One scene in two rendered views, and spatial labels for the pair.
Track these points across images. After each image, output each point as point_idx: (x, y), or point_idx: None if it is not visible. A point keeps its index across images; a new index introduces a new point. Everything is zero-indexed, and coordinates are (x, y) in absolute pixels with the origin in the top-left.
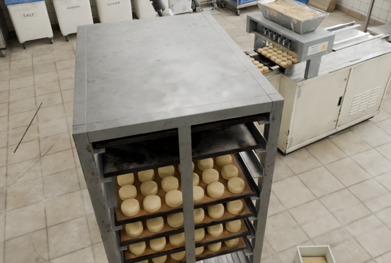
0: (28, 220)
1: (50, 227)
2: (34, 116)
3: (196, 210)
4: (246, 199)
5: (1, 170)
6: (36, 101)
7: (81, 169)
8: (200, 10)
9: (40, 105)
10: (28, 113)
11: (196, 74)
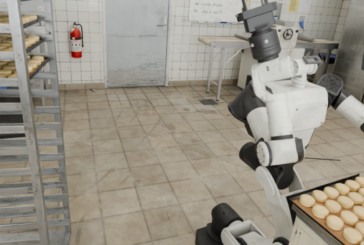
0: (177, 172)
1: (168, 184)
2: (314, 158)
3: None
4: None
5: (234, 152)
6: (340, 156)
7: (244, 196)
8: None
9: (334, 159)
10: (317, 155)
11: None
